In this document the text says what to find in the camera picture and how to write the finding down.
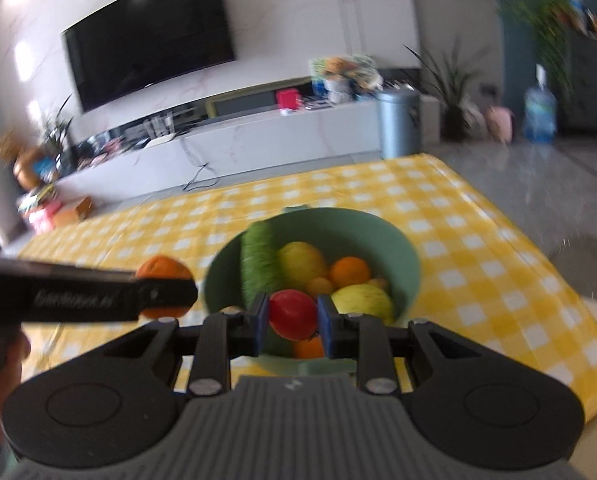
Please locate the green plant in glass vase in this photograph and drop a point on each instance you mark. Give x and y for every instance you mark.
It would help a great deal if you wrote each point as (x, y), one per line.
(56, 135)

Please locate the white marble television cabinet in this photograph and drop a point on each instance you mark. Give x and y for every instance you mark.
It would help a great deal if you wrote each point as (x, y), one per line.
(278, 140)

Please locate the red cardboard box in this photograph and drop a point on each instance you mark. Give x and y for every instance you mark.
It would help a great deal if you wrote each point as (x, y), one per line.
(42, 217)

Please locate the stack of papers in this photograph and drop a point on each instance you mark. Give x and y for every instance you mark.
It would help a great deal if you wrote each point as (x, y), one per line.
(36, 197)

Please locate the pink pig heater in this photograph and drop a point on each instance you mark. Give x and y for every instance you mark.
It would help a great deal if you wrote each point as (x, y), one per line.
(499, 124)

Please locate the yellow red blushed pear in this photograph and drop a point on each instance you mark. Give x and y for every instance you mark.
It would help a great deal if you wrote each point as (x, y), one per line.
(363, 302)

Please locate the blue snack packet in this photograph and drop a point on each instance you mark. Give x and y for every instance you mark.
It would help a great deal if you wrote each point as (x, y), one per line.
(46, 169)

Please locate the painted picture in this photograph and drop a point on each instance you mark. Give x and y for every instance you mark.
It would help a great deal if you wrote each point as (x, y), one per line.
(317, 75)

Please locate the yellow checked tablecloth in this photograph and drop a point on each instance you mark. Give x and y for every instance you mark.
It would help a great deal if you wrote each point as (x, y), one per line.
(428, 200)

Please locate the clear plastic chair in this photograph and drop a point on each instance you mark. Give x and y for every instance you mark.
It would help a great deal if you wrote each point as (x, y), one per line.
(578, 260)

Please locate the white wifi router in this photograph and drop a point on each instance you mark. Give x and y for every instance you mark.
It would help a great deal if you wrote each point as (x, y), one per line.
(159, 132)

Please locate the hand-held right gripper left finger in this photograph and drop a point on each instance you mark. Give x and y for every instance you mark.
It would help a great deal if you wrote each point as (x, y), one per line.
(260, 321)

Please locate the brown teddy bear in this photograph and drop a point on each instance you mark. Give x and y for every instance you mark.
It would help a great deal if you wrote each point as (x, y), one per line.
(339, 72)

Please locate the round paper fan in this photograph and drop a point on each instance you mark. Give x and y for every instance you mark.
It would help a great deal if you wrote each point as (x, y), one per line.
(369, 72)

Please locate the long-leaf plant in black pot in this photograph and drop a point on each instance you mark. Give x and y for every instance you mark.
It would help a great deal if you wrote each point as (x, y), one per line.
(453, 122)

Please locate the black flat television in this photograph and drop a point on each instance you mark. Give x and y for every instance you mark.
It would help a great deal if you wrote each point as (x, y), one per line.
(148, 45)

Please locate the grey drawer cabinet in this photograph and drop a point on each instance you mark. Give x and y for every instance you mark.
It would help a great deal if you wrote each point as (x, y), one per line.
(593, 90)

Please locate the wall power socket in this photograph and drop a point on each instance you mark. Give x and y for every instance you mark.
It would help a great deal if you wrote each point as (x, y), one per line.
(489, 90)

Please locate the assorted colourful bottles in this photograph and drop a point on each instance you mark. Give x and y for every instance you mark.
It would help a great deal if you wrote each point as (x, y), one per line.
(586, 17)

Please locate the blue water jug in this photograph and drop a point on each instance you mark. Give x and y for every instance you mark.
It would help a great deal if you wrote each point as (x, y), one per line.
(539, 115)

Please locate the grey metal trash can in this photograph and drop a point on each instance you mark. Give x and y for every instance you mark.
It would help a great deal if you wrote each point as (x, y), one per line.
(398, 125)

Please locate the red tomato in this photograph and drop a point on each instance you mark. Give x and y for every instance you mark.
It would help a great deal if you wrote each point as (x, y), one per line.
(293, 315)

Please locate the orange cardboard box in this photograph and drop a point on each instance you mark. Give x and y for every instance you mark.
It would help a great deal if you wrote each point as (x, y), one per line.
(74, 212)

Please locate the green colander bowl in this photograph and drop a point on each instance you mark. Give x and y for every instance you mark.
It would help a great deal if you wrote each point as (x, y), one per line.
(338, 235)

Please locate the trailing pothos plant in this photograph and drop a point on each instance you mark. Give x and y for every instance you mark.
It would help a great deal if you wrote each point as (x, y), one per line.
(543, 25)

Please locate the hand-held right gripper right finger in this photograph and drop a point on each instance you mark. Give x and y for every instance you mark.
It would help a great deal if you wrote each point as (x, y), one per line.
(326, 325)

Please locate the grey soundbar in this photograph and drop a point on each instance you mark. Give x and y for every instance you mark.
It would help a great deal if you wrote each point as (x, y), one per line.
(243, 105)

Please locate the green cucumber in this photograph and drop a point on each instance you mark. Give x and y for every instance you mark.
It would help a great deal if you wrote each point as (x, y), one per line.
(258, 265)

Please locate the white plastic bag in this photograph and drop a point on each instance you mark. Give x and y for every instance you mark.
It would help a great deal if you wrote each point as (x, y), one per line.
(475, 120)

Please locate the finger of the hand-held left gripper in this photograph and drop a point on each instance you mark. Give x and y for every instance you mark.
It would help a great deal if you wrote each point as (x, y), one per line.
(168, 296)

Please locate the golden gourd ornament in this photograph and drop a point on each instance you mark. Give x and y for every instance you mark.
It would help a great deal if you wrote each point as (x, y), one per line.
(21, 165)

